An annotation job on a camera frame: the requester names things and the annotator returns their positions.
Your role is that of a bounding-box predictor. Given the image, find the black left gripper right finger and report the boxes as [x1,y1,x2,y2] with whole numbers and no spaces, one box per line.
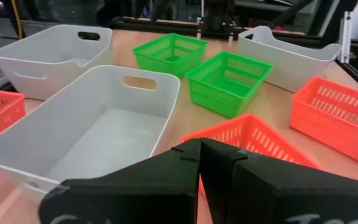
[199,138,358,224]

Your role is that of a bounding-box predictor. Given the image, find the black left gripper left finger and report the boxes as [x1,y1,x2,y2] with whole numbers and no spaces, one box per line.
[39,138,202,224]

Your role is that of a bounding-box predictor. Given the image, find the green plastic mesh basket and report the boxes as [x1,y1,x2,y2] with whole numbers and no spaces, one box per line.
[185,50,273,119]
[132,32,209,80]

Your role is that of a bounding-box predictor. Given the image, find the white plastic bin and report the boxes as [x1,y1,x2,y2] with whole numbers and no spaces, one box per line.
[0,24,114,101]
[0,65,181,194]
[237,26,343,93]

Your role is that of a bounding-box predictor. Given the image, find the aluminium frame post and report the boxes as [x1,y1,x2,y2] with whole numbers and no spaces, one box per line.
[339,11,353,64]

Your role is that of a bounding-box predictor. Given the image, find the yellow hanging cable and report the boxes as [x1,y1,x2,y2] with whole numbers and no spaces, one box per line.
[10,0,24,40]

